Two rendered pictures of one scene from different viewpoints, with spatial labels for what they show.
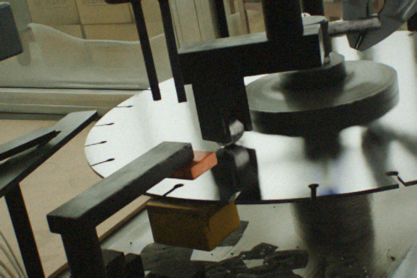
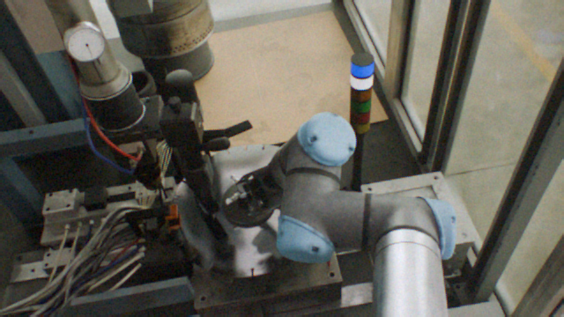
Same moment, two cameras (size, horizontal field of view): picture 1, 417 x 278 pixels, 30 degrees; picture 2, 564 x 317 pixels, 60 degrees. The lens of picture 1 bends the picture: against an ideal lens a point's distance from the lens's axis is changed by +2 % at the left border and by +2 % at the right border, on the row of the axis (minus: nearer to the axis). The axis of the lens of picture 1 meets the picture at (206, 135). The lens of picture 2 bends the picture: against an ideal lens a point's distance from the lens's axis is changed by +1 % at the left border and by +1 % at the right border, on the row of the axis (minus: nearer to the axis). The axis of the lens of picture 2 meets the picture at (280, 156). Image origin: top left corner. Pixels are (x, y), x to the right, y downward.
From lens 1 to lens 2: 0.88 m
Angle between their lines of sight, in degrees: 49
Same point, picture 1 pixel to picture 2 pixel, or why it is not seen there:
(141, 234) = not seen: hidden behind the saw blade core
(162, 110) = (226, 165)
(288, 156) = (199, 225)
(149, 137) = not seen: hidden behind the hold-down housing
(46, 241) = (260, 131)
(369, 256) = not seen: hidden behind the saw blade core
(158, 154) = (159, 210)
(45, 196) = (286, 102)
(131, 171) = (149, 212)
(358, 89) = (243, 217)
